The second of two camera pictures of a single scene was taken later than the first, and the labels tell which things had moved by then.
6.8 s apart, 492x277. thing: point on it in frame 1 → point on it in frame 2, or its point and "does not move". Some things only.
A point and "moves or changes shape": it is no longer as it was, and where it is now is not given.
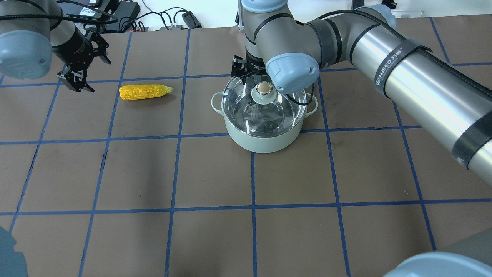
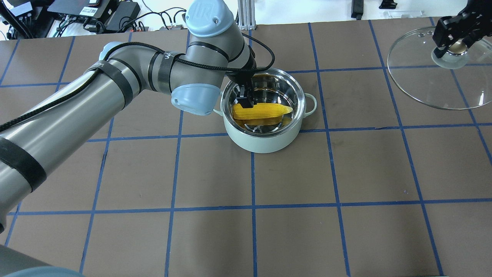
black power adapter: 125,12 does not move
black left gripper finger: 75,80 → 245,97
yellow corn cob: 138,91 moves or changes shape
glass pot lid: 258,109 moves or changes shape
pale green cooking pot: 258,117 does not move
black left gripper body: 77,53 → 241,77
